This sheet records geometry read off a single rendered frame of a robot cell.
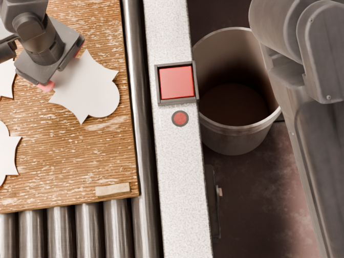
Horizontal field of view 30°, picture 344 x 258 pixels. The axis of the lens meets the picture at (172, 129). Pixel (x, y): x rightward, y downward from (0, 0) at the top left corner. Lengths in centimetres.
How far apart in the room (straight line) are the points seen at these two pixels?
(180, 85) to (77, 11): 25
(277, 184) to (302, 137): 157
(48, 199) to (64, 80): 21
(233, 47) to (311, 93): 146
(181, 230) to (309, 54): 70
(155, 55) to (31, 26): 36
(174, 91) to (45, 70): 24
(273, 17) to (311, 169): 12
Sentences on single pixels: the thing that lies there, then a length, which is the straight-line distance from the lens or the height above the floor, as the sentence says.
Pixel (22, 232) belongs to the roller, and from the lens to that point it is 115.
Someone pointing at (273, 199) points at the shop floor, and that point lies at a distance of 206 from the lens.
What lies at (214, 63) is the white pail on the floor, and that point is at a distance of 199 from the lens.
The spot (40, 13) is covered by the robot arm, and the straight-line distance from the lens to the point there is 91.
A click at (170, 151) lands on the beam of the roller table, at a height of 91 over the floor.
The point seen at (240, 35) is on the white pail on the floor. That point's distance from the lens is 185.
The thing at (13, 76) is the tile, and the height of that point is 95.
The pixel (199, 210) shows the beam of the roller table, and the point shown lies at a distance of 111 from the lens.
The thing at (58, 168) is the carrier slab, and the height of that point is 94.
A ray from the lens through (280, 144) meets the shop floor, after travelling 210.
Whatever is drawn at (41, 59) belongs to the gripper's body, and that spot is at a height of 110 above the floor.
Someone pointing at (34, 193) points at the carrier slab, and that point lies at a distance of 114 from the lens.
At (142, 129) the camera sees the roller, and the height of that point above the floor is 92.
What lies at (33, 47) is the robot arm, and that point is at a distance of 99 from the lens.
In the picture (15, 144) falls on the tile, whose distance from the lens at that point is 116.
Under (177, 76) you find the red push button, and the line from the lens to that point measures 117.
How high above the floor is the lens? 201
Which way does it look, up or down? 73 degrees down
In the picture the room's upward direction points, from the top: 11 degrees counter-clockwise
